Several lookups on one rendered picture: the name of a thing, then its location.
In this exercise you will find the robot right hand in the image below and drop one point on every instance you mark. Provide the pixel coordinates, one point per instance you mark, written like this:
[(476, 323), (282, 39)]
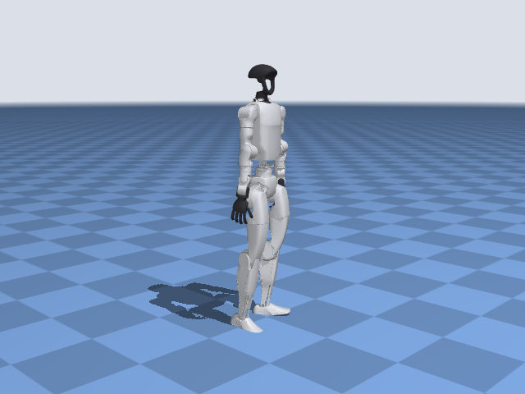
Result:
[(241, 206)]

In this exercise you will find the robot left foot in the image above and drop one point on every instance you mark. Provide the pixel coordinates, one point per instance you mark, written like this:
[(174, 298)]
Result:
[(270, 310)]

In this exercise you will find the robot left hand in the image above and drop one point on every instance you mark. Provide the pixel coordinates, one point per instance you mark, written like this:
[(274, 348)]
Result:
[(280, 182)]

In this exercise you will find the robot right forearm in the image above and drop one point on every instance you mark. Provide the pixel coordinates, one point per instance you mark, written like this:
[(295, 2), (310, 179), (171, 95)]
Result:
[(245, 170)]

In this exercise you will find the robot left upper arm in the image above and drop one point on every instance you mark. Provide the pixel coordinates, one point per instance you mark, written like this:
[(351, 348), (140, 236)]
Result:
[(284, 145)]

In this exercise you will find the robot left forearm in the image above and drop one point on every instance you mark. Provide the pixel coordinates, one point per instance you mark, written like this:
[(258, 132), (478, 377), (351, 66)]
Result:
[(279, 166)]

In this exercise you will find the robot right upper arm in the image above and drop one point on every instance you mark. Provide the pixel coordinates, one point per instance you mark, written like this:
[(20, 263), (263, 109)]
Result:
[(247, 115)]

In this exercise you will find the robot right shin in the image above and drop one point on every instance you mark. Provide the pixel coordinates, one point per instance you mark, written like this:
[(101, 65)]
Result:
[(247, 278)]

